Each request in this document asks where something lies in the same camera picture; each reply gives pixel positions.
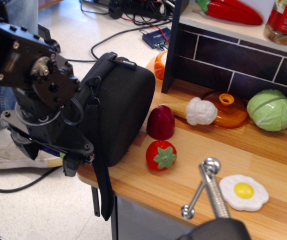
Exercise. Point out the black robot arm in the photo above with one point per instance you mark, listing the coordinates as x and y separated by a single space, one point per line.
29 66

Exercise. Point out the dark red toy onion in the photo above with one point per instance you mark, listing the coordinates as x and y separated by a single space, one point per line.
161 123

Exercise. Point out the green toy cabbage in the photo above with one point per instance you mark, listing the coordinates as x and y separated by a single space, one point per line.
268 110

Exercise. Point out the white sneaker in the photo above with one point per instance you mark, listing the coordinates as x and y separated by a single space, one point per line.
11 156

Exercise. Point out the blue network switch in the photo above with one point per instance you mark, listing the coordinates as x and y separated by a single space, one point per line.
157 38

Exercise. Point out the black zipper bag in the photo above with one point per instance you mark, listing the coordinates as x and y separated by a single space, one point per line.
116 95

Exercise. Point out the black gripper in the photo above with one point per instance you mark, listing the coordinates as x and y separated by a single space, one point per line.
33 124

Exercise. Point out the green zipper pull tab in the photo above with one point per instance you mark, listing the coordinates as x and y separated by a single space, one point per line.
62 155

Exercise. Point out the toy fried egg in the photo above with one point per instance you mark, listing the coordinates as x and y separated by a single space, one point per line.
243 193

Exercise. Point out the red labelled jar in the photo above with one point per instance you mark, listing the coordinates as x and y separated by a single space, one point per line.
276 26

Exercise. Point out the black clamp base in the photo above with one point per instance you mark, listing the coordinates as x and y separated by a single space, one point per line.
218 229

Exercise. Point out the metal clamp screw handle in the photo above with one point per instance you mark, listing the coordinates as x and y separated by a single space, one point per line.
208 170

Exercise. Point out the toy ice cream cone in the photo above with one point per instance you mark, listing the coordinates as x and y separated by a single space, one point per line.
195 111

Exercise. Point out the blue object behind bag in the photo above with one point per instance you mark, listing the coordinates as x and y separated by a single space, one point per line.
50 151

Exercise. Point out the dark tiled shelf unit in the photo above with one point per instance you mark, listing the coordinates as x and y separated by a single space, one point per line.
227 56

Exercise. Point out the red toy chili pepper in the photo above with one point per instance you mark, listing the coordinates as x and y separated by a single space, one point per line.
230 10

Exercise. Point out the blue jeans leg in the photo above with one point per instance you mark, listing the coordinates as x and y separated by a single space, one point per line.
21 13

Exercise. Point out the orange transparent pot lid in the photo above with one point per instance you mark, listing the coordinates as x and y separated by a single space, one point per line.
231 110

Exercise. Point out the orange toy fruit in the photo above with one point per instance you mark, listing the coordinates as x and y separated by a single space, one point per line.
157 65

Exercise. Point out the red toy strawberry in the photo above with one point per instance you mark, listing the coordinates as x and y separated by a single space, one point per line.
161 155

